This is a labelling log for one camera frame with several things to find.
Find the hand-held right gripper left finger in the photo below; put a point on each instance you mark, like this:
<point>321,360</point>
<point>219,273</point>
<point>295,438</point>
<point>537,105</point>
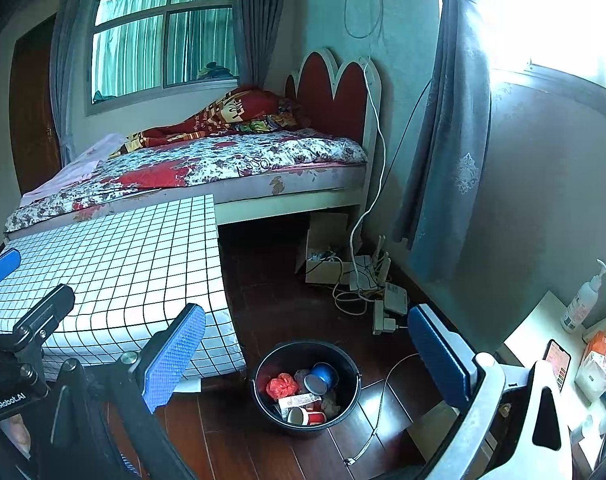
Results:
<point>175,355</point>

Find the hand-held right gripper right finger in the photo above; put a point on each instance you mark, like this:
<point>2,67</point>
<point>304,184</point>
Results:
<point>440,360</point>

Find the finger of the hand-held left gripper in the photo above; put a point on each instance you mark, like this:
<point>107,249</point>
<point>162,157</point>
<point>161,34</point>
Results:
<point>0,267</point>
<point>48,310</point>

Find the black metal bucket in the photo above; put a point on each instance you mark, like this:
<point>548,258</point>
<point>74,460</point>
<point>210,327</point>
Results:
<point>263,410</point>

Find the red plastic bag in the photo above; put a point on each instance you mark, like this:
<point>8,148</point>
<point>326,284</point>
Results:
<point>282,386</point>

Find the blue paper cup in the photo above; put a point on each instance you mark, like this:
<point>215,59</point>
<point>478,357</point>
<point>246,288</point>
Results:
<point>324,374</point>

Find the white tissue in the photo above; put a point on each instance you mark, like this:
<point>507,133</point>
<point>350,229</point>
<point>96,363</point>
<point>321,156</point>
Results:
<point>331,405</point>

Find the green drink carton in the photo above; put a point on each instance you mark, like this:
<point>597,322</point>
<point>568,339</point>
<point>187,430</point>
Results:
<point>298,402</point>

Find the paper cup with white inside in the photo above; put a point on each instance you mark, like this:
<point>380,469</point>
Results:
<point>308,417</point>

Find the person's left hand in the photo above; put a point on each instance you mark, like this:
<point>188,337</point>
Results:
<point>18,432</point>

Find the white power strip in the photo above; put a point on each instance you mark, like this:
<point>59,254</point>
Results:
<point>384,320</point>

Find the white adapter box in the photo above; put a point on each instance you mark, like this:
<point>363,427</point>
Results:
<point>395,300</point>

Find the white checkered tablecloth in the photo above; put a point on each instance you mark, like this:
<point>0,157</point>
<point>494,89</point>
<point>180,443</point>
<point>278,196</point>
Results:
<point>133,270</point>

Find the white side table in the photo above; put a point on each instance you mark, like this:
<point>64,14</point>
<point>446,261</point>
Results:
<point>533,325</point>

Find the smartphone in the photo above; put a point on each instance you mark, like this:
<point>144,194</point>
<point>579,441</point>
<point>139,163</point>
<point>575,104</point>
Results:
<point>557,365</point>

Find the white router with antennas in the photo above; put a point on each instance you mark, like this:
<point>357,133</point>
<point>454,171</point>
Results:
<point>365,270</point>

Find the pink cloth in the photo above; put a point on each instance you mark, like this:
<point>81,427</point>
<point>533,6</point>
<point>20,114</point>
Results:
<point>78,167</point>

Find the open cardboard box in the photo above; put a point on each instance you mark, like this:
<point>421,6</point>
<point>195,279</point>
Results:
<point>325,270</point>

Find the white pump bottle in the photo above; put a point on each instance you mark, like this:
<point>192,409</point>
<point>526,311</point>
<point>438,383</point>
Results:
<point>580,305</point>

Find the tissue pack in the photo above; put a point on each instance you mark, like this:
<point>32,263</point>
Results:
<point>598,370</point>

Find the brown wooden door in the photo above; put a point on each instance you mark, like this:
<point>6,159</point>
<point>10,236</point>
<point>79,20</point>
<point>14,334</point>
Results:
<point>33,110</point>

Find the dark cloth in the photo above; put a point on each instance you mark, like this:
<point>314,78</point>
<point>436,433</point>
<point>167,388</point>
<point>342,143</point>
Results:
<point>215,71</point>
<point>100,96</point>

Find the floral bed sheet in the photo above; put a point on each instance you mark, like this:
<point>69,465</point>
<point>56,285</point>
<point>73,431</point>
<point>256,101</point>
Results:
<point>223,160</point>

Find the grey curtain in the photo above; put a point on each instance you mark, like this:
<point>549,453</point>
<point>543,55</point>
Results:
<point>260,20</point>
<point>70,70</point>

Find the grey mattress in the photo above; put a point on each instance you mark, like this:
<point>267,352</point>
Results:
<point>308,180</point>

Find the blue patterned curtain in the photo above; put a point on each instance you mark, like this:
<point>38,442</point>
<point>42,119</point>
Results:
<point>453,135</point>

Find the red printed blanket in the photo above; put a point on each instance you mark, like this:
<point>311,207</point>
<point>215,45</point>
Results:
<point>218,115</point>

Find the colourful pillow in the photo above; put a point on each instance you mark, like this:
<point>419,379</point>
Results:
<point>278,119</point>

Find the sliding glass window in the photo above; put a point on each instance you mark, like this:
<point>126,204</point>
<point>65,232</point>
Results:
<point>158,45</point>

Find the red scalloped headboard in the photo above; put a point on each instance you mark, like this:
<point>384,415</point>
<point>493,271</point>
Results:
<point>333,95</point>

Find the bright window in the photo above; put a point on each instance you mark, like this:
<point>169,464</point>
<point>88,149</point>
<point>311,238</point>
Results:
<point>558,15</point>

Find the white bed frame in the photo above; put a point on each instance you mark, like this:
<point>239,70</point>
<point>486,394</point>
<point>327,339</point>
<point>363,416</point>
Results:
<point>293,210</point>

